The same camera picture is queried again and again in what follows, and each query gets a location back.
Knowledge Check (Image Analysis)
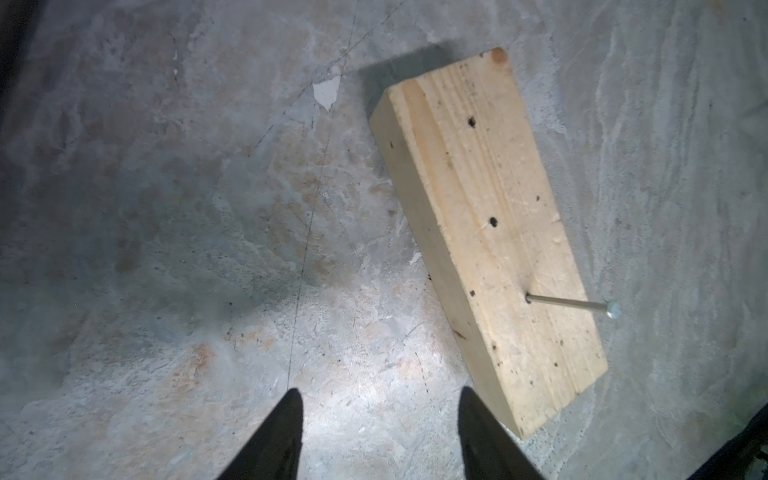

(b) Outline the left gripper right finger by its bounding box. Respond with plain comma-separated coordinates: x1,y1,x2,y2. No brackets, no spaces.
457,386,543,480

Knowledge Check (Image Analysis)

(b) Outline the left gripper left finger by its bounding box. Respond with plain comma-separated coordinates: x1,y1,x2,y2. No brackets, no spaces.
218,388,303,480

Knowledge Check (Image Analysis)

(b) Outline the nail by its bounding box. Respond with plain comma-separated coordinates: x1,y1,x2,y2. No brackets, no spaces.
525,293,621,319

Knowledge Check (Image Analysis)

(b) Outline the wooden block with nails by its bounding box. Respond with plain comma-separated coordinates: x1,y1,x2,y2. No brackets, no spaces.
369,48,608,439

